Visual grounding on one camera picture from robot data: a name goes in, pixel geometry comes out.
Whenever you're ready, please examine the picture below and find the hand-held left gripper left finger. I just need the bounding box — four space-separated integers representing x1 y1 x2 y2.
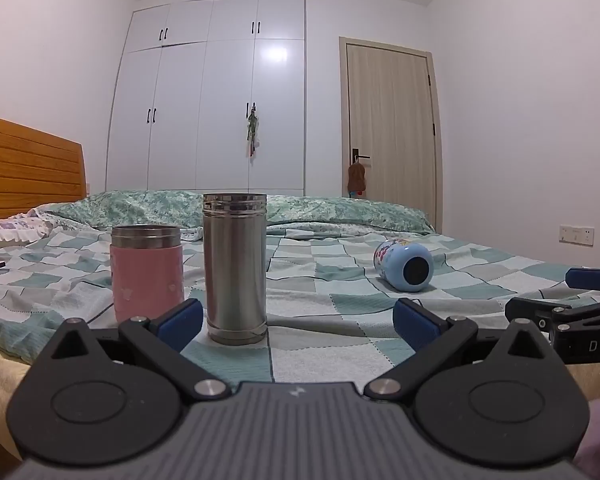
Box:
45 298 232 403

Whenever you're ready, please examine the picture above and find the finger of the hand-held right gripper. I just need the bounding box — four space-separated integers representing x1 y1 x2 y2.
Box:
505 296 588 333
565 267 600 292

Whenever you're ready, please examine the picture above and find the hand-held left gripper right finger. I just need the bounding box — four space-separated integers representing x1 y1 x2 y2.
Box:
362 297 563 403

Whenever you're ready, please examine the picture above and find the light blue patterned bottle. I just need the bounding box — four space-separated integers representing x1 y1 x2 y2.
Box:
373 240 435 294

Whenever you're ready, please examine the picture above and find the pink cup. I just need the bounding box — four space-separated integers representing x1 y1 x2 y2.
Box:
110 225 186 324

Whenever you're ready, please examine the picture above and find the tall stainless steel cup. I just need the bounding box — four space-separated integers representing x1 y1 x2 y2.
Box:
202 193 269 346

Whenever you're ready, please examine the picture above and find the checkered blanket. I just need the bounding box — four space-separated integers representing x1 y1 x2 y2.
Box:
0 227 600 387

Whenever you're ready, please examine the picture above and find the green floral quilt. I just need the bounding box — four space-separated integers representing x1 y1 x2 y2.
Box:
30 189 436 244

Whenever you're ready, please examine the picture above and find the brown hanging bag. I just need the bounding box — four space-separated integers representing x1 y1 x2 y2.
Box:
347 156 369 200

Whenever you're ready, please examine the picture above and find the floral pillow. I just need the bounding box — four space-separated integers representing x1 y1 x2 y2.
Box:
0 209 56 250

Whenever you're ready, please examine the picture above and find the yellow bed sheet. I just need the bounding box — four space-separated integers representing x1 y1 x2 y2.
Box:
0 342 43 462

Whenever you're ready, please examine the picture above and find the green hanging ornament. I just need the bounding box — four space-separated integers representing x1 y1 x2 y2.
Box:
245 102 261 159

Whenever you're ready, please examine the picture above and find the white wardrobe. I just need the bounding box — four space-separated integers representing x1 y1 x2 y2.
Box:
105 0 307 196

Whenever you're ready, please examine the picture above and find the beige wooden door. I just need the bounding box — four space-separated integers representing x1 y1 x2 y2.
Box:
339 36 443 234

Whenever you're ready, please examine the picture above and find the wooden headboard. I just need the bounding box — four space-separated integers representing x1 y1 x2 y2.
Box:
0 112 89 221

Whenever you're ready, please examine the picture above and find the white wall socket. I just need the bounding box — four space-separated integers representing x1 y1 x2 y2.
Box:
558 224 595 247

